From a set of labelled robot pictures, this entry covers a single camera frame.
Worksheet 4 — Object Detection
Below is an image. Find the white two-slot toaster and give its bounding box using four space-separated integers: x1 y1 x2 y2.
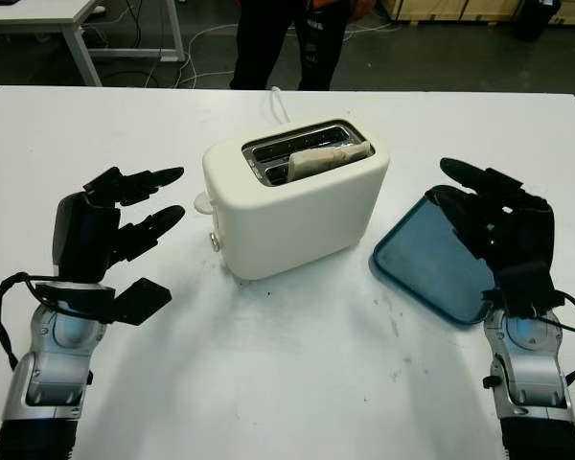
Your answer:
193 117 392 282

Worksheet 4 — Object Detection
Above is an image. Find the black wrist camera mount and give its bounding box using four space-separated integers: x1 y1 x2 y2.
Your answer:
33 276 173 327
481 261 566 317

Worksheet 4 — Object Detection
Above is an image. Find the pale bread slice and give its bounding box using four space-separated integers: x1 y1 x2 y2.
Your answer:
288 140 371 182

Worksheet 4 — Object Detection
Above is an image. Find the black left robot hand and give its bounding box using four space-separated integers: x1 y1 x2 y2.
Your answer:
51 166 187 285

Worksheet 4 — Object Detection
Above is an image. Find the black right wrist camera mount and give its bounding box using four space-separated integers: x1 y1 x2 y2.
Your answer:
481 261 566 317

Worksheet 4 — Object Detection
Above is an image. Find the black bin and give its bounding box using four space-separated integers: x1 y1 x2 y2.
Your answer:
513 0 564 43

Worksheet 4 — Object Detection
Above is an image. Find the white toaster power cord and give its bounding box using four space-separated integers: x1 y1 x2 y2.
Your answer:
269 85 291 124

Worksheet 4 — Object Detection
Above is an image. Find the person in black trousers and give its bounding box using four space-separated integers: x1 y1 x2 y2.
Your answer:
228 0 354 92

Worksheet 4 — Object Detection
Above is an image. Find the white office desk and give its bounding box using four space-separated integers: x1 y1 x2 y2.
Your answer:
0 0 186 87

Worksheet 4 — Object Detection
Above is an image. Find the blue plastic tray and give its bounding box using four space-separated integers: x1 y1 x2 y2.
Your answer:
371 184 502 327

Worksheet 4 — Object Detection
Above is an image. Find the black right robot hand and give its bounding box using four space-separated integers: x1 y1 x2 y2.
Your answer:
424 156 557 285

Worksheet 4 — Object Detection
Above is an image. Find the white floor cable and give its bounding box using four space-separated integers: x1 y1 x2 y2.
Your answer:
343 13 399 44
179 26 242 88

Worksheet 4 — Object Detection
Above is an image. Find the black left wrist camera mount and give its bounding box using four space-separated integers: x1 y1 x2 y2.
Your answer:
33 276 173 327

